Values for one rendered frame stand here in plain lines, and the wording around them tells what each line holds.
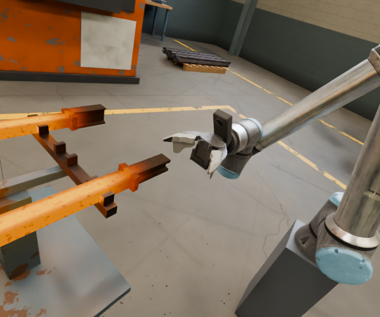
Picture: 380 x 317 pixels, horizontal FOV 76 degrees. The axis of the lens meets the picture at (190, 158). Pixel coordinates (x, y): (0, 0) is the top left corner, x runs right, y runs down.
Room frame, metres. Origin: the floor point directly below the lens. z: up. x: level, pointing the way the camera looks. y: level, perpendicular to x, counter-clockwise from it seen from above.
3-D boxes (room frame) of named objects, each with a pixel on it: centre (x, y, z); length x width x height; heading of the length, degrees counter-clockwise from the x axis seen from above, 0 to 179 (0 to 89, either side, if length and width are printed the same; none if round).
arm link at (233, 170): (0.76, -0.15, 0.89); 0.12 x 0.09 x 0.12; 161
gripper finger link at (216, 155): (0.49, -0.06, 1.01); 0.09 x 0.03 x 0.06; 5
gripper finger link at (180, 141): (0.56, 0.04, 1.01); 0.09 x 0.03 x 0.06; 113
